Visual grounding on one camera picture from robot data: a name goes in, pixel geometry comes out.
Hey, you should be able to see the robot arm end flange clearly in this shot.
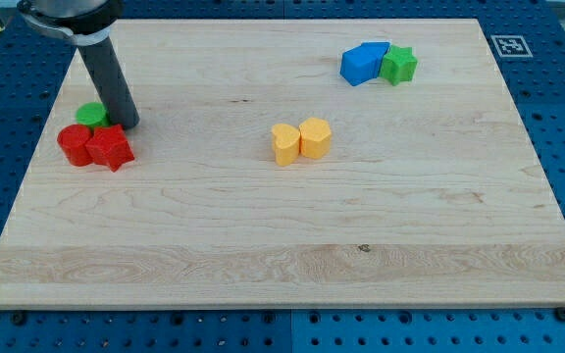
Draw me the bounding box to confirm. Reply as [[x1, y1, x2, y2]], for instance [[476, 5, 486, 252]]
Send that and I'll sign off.
[[0, 0, 125, 47]]

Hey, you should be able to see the blue triangle block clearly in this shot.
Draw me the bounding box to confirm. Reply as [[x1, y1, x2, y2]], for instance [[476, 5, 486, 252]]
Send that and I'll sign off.
[[339, 45, 382, 86]]

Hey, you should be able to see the green star block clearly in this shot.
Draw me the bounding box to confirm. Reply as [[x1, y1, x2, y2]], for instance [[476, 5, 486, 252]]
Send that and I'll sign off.
[[379, 45, 418, 86]]

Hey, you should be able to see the red star block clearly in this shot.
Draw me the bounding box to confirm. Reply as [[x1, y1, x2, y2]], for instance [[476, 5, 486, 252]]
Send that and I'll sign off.
[[85, 125, 135, 172]]

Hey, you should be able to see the wooden board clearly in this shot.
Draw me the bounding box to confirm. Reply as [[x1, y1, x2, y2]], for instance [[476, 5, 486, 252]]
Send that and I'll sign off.
[[0, 19, 565, 310]]

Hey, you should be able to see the yellow heart block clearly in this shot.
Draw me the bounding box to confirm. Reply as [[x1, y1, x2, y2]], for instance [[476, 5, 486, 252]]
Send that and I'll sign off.
[[271, 124, 300, 166]]

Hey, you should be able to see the yellow hexagon block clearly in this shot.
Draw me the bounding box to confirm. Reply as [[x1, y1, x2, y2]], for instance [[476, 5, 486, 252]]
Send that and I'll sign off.
[[299, 117, 333, 159]]

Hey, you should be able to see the blue cube block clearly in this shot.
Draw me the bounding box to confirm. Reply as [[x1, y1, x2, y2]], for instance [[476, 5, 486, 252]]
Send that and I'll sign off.
[[361, 41, 391, 58]]

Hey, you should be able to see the green cylinder block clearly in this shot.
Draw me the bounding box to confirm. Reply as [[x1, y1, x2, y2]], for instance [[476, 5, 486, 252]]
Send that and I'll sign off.
[[76, 102, 110, 129]]

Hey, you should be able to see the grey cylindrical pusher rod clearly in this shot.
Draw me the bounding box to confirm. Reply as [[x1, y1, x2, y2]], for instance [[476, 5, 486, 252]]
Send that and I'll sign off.
[[77, 37, 139, 130]]

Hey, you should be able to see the red cylinder block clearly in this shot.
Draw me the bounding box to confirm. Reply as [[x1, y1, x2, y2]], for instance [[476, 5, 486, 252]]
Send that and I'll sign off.
[[57, 124, 92, 167]]

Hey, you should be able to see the white fiducial marker tag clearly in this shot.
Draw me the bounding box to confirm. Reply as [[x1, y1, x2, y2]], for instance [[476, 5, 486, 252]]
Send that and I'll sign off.
[[490, 34, 533, 58]]

